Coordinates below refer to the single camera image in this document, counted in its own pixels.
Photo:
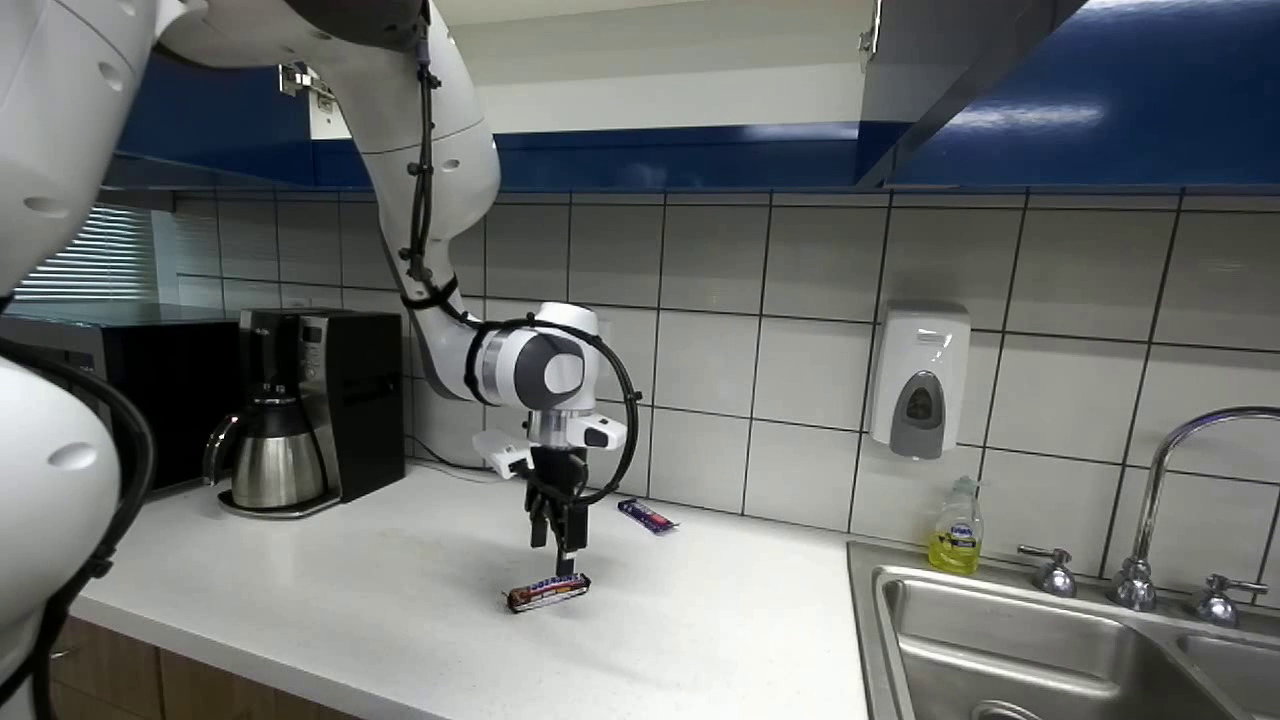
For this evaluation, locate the blue cabinet door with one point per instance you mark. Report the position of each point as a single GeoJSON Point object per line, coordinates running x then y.
{"type": "Point", "coordinates": [240, 134]}
{"type": "Point", "coordinates": [935, 66]}

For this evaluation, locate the blue closed upper cabinet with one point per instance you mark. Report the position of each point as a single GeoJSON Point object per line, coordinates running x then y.
{"type": "Point", "coordinates": [1147, 107]}

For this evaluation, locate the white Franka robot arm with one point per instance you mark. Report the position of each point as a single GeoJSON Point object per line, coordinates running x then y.
{"type": "Point", "coordinates": [443, 145]}

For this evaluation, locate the stainless steel coffee carafe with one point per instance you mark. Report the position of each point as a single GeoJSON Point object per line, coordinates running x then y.
{"type": "Point", "coordinates": [272, 463]}

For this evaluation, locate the metal cabinet hinge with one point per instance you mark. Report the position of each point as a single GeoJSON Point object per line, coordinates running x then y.
{"type": "Point", "coordinates": [870, 27]}
{"type": "Point", "coordinates": [301, 80]}

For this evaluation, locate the white wall soap dispenser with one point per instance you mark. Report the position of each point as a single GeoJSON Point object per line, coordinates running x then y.
{"type": "Point", "coordinates": [923, 384]}

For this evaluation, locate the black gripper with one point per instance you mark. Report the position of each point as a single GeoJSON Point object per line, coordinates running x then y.
{"type": "Point", "coordinates": [562, 477]}

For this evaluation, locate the white window blinds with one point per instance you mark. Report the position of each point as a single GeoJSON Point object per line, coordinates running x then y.
{"type": "Point", "coordinates": [94, 261]}

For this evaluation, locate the purple marker near wall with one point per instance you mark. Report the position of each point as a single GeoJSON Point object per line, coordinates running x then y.
{"type": "Point", "coordinates": [651, 518]}

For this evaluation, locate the stainless steel sink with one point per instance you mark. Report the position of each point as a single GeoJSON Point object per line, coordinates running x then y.
{"type": "Point", "coordinates": [1015, 641]}

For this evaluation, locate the black and steel microwave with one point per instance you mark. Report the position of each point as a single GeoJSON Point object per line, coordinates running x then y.
{"type": "Point", "coordinates": [187, 400]}

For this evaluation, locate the chrome gooseneck faucet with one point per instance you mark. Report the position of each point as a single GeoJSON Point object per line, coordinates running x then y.
{"type": "Point", "coordinates": [1159, 480]}

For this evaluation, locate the yellow dish soap bottle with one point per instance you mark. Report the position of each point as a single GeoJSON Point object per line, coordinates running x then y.
{"type": "Point", "coordinates": [952, 544]}

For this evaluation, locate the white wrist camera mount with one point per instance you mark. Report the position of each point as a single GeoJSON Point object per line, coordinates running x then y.
{"type": "Point", "coordinates": [505, 466]}

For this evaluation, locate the wooden lower cabinet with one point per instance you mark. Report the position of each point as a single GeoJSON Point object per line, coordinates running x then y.
{"type": "Point", "coordinates": [172, 687]}

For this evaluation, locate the brown Snickers candy packet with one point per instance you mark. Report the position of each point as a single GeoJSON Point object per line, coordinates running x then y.
{"type": "Point", "coordinates": [542, 593]}

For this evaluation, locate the black coffee maker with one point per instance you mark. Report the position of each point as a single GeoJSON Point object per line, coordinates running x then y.
{"type": "Point", "coordinates": [355, 400]}

